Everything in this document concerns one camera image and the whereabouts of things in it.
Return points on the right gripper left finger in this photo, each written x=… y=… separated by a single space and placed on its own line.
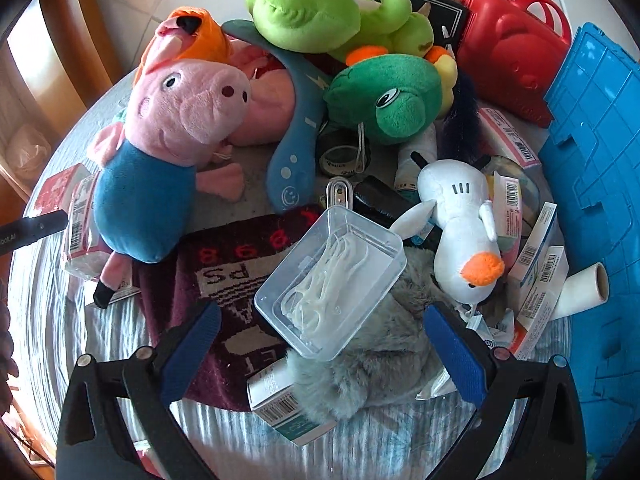
x=156 y=377

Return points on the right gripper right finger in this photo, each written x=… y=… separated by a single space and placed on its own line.
x=467 y=361

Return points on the pink white tissue pack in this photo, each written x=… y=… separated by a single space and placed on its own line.
x=84 y=253

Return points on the pink pig plush blue shirt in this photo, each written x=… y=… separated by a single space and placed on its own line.
x=154 y=162

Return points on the clear plastic floss box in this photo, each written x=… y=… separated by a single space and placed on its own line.
x=330 y=282

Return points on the pink floral tissue pack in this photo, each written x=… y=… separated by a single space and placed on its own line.
x=56 y=192

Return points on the white striped tablecloth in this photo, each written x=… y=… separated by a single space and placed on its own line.
x=52 y=326

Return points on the grey furry plush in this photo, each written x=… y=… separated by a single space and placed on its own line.
x=388 y=361

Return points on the white duck plush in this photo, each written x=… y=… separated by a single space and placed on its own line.
x=455 y=197

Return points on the white green medicine box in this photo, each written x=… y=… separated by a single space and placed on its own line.
x=271 y=397

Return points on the white paper roll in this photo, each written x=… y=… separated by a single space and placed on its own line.
x=583 y=291

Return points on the maroon knitted cloth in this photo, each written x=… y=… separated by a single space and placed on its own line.
x=227 y=264

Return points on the blue plastic folding crate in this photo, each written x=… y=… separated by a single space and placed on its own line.
x=591 y=163

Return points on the blue neck pillow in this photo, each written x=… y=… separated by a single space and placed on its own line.
x=290 y=175

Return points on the orange hooded pink plush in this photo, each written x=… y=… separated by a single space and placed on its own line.
x=200 y=40

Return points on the dark green turtle plush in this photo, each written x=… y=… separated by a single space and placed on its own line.
x=394 y=96

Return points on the red plastic toy case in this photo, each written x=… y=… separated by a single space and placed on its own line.
x=512 y=50

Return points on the light green frog plush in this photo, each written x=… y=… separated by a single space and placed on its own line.
x=337 y=27

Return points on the black framed box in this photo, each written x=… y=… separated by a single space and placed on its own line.
x=425 y=0

